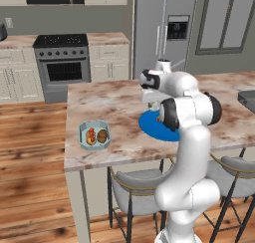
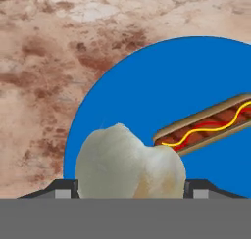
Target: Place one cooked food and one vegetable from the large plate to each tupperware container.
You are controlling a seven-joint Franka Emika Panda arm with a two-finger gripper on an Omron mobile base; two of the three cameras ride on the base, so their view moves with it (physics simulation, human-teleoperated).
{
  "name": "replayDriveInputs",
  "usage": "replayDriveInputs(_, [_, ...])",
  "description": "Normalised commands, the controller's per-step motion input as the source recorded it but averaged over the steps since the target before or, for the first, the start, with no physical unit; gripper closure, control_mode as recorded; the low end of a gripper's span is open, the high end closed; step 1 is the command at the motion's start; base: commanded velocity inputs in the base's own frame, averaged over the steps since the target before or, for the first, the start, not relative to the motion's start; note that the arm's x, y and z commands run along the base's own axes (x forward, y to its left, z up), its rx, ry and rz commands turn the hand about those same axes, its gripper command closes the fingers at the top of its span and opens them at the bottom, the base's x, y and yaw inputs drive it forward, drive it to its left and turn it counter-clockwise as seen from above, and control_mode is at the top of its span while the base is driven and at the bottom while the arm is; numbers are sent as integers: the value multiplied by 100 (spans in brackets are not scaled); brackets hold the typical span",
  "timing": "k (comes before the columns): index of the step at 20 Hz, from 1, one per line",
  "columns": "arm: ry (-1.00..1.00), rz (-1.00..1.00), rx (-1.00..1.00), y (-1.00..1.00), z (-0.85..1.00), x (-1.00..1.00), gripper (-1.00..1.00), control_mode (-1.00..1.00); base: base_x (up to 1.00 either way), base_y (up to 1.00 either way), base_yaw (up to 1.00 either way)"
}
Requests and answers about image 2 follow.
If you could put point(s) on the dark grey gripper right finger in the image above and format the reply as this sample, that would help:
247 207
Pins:
200 189

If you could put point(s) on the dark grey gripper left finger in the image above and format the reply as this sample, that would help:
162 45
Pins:
62 189

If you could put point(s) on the large blue plate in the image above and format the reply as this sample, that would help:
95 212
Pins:
170 83

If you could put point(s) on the hot dog with mustard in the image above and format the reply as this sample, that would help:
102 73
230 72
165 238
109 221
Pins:
209 123

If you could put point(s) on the white garlic bulb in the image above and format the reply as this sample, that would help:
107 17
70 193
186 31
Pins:
127 164

